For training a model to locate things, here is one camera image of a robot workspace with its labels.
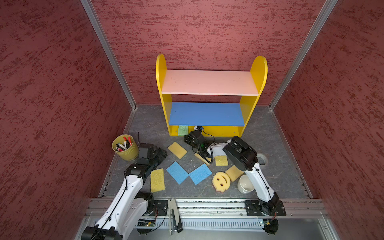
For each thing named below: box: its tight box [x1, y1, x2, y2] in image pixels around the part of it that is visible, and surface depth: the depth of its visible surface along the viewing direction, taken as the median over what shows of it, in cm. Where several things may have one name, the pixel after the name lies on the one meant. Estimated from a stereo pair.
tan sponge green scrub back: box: [167, 141, 188, 160], surface depth 97 cm
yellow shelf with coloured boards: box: [155, 54, 268, 137], surface depth 82 cm
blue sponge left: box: [166, 161, 189, 185], surface depth 87 cm
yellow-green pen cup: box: [112, 134, 139, 161], surface depth 87 cm
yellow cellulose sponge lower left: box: [150, 168, 165, 193], surface depth 84 cm
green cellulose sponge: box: [178, 125, 189, 136], surface depth 105 cm
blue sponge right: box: [188, 163, 213, 186], surface depth 87 cm
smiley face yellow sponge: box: [212, 171, 231, 193], surface depth 81 cm
